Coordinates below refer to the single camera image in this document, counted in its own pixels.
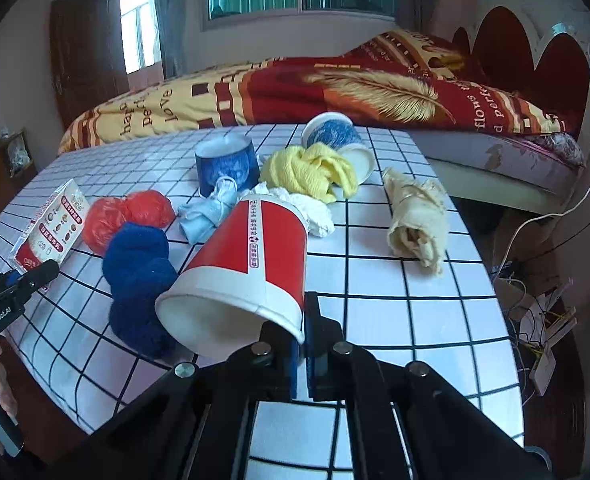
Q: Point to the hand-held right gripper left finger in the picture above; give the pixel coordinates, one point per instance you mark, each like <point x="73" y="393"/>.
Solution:
<point x="295" y="365"/>

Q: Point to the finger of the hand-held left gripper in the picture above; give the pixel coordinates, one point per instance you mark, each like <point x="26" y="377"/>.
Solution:
<point x="9" y="277"/>
<point x="40" y="274"/>

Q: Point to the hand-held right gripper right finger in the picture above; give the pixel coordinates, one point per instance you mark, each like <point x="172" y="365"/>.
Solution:
<point x="317" y="365"/>

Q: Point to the white and red snack packet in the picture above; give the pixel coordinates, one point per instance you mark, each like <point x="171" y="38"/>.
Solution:
<point x="50" y="225"/>

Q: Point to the blue cloth bundle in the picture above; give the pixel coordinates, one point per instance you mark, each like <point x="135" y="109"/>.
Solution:
<point x="135" y="270"/>

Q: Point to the red plastic bag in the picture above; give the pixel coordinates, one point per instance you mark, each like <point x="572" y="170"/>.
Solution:
<point x="125" y="215"/>

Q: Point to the red paper cup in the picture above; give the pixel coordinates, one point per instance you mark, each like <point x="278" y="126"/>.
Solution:
<point x="245" y="250"/>

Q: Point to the white tissue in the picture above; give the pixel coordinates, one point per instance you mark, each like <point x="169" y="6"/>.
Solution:
<point x="315" y="215"/>

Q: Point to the light blue cloth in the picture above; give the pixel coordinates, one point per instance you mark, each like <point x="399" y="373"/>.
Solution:
<point x="200" y="215"/>

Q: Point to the beige cloth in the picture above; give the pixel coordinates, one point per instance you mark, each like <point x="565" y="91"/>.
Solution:
<point x="415" y="220"/>

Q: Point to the white checked tablecloth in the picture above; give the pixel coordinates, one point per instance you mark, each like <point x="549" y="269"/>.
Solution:
<point x="400" y="310"/>

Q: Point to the cardboard box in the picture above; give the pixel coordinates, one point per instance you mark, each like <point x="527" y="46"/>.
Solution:
<point x="510" y="295"/>

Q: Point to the upright blue paper cup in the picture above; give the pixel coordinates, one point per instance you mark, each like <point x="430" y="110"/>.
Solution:
<point x="225" y="165"/>

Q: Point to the white power strip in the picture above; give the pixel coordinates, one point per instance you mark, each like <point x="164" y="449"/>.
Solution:
<point x="545" y="372"/>

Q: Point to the dark wooden wardrobe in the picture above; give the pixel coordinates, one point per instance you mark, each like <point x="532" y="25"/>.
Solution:
<point x="85" y="50"/>

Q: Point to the blue patterned paper cup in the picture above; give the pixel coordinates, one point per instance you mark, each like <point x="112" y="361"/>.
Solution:
<point x="332" y="132"/>

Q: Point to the white router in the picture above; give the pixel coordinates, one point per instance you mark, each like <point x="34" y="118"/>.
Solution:
<point x="557" y="327"/>

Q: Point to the small window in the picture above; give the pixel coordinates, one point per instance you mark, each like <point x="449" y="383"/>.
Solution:
<point x="137" y="25"/>

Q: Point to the bed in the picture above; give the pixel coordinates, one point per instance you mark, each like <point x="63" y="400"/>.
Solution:
<point x="500" y="165"/>

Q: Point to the red and yellow printed blanket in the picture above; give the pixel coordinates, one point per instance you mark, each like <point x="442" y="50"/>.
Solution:
<point x="325" y="90"/>

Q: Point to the red padded headboard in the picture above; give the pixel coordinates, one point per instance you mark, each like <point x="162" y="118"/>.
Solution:
<point x="560" y="65"/>

